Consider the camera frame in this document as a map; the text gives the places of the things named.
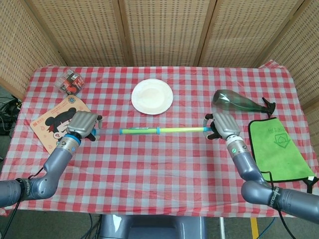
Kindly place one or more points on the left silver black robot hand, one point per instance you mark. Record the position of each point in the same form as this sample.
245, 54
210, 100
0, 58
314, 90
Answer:
82, 123

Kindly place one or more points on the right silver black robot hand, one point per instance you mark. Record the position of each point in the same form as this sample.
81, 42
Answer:
224, 124

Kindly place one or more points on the green blue water pump toy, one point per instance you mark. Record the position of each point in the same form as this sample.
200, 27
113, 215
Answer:
139, 131

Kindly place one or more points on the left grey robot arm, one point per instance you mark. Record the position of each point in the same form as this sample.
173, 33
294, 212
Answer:
57, 159

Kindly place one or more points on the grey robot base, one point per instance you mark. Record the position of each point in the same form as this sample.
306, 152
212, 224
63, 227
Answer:
154, 227

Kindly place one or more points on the green spray bottle black nozzle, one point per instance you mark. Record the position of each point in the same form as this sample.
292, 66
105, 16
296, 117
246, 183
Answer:
231, 100

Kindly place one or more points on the cartoon girl mouse pad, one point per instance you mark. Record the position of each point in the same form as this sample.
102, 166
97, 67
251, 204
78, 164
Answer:
47, 124

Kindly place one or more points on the clear box with capsules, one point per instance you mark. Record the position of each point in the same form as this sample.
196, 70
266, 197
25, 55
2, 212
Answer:
70, 83

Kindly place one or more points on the green microfiber cloth black trim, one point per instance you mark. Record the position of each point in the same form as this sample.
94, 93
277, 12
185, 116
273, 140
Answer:
274, 144

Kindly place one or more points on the white paper plate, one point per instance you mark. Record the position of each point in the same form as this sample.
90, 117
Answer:
152, 96

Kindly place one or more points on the red white checkered tablecloth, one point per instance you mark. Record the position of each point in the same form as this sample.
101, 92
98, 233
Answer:
154, 179

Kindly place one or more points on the woven bamboo screen panel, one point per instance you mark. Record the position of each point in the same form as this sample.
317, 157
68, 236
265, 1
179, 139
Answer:
304, 62
84, 32
20, 49
167, 32
249, 32

